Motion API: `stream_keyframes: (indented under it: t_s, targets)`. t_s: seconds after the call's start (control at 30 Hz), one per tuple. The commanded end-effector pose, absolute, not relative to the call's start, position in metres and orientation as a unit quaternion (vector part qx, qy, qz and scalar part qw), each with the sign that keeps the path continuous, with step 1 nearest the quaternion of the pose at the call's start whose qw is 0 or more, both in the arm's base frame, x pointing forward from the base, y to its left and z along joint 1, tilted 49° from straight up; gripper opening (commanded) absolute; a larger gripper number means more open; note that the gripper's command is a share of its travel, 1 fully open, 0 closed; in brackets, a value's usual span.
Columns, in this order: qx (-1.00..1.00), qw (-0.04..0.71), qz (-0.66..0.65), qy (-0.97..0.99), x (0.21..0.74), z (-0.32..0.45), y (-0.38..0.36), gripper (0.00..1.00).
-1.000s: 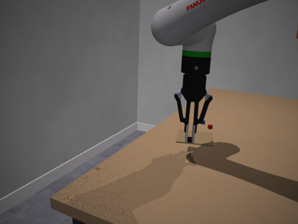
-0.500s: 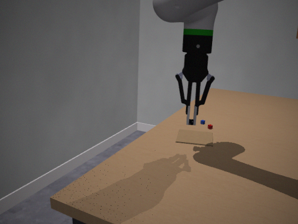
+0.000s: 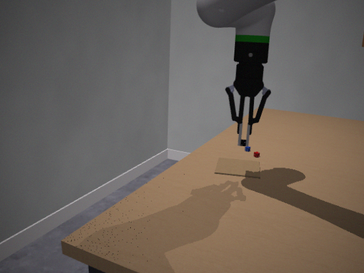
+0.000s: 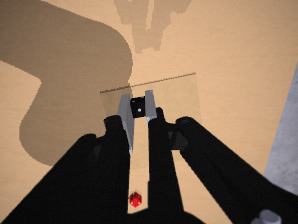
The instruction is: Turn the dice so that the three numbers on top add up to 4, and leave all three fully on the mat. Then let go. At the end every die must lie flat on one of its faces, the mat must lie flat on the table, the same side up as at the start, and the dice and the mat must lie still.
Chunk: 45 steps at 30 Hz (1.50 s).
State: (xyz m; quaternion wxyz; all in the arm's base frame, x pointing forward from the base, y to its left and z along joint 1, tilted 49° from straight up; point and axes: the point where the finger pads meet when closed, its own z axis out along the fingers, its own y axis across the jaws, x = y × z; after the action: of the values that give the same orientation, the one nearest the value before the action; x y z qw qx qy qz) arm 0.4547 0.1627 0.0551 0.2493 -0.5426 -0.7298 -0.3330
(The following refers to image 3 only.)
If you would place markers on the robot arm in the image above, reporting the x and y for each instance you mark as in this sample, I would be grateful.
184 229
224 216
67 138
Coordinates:
252 30

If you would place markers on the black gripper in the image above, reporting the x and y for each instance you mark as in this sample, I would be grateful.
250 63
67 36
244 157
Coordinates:
247 87

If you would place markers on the tan square mat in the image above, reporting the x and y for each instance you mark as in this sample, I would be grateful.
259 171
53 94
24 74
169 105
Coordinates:
237 167

